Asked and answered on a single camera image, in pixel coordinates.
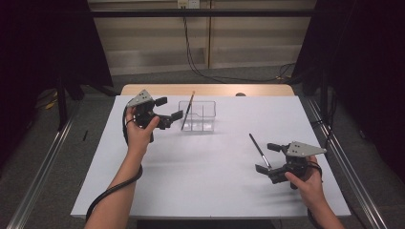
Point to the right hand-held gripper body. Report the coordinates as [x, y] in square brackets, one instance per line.
[304, 149]

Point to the small dark round object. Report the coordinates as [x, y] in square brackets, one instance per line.
[240, 94]

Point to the aluminium floor rail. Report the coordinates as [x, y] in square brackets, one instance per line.
[38, 171]
[353, 171]

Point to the white wall socket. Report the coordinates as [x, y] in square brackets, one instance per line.
[188, 3]

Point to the clear plastic divided holder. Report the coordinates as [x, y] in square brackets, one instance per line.
[203, 116]

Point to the person's right hand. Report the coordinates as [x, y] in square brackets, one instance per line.
[307, 187]

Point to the black curtain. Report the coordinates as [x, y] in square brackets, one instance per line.
[366, 63]
[47, 41]

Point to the black stand post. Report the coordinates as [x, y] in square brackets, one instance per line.
[62, 105]

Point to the black pen with silver band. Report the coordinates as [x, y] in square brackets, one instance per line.
[260, 151]

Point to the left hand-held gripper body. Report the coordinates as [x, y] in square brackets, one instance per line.
[141, 98]

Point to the person's left hand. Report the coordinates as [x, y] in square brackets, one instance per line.
[138, 140]

